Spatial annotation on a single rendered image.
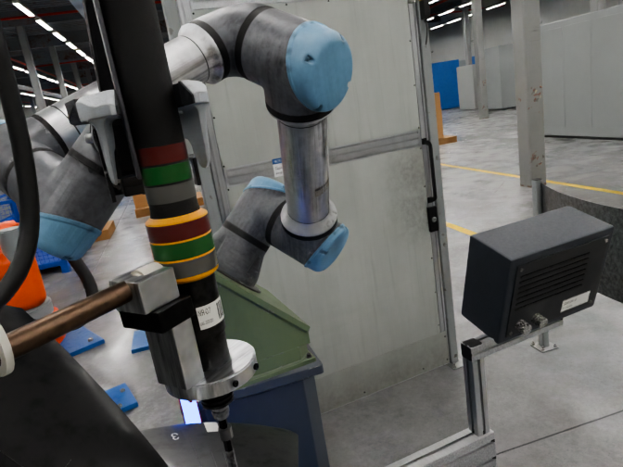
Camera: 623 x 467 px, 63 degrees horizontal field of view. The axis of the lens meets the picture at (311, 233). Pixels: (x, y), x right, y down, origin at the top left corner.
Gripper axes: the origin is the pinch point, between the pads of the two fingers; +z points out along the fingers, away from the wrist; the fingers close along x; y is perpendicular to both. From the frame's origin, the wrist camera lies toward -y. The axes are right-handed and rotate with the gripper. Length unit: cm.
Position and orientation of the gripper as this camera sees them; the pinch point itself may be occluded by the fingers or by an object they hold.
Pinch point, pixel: (150, 93)
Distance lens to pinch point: 33.9
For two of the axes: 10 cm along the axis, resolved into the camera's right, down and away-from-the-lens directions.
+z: 4.0, 1.6, -9.0
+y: 1.5, 9.6, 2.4
